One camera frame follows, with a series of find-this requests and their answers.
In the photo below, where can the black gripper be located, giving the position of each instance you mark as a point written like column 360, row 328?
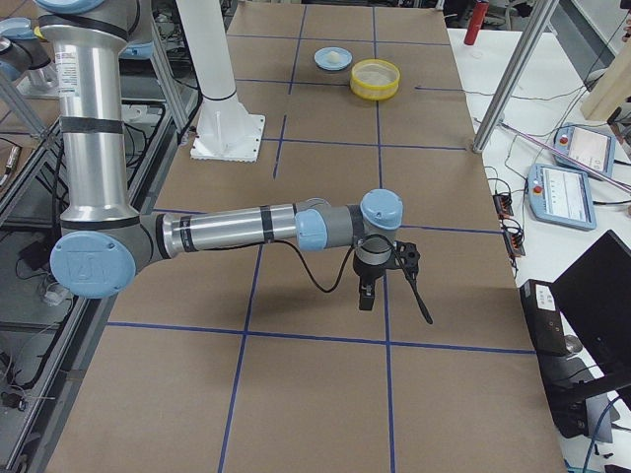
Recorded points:
column 366, row 273

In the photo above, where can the white steamed bun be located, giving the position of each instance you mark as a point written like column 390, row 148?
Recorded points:
column 333, row 57

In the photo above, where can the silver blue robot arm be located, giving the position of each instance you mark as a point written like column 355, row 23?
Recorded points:
column 105, row 242
column 21, row 50

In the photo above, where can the yellow bamboo steamer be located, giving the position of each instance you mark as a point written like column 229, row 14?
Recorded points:
column 374, row 79

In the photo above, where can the near orange connector board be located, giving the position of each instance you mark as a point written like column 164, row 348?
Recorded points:
column 514, row 241

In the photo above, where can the orange connector board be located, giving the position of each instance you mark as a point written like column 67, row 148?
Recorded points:
column 503, row 205
column 514, row 241

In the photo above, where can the far orange connector board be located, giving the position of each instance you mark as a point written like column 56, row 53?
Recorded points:
column 503, row 205

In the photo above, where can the near blue teach pendant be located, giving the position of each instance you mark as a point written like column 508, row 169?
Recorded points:
column 561, row 196

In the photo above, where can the blue teach pendant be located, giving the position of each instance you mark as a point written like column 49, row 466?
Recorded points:
column 561, row 196
column 592, row 147

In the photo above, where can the black computer monitor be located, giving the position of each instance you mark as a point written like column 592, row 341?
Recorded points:
column 593, row 294

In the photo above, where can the black desktop computer box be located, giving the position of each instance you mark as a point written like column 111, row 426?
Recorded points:
column 557, row 355

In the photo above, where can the light blue plate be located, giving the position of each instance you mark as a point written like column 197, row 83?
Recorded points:
column 321, row 63

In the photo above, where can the far blue teach pendant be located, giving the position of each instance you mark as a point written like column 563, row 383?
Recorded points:
column 592, row 147

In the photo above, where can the red bottle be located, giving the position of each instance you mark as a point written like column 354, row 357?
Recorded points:
column 476, row 21

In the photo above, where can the wooden plank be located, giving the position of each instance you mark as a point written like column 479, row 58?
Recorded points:
column 611, row 90

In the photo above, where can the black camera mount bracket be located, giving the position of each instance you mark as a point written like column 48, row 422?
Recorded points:
column 404, row 256

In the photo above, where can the white pedestal column base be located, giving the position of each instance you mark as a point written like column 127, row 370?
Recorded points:
column 225, row 130

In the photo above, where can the aluminium frame post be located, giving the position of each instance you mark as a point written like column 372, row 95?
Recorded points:
column 524, row 49

